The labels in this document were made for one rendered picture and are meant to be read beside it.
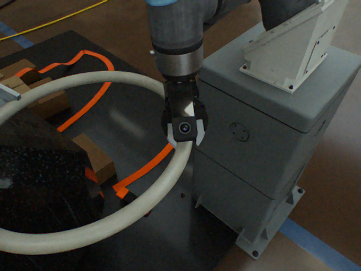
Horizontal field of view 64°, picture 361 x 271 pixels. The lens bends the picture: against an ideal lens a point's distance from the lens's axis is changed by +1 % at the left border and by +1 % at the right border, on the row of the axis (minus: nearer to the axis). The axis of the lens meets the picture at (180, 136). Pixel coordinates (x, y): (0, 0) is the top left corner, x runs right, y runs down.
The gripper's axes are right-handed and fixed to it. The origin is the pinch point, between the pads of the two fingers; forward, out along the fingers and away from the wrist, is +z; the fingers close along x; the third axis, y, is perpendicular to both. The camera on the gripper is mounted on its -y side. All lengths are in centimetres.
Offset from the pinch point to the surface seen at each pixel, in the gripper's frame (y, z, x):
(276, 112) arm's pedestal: 14.1, 6.9, -27.8
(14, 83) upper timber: 121, 51, 97
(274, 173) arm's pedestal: 10.6, 31.7, -30.1
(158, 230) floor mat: 23, 84, 16
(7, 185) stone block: 4.5, 10.7, 47.7
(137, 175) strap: 57, 81, 25
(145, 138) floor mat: 85, 81, 19
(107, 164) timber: 57, 69, 39
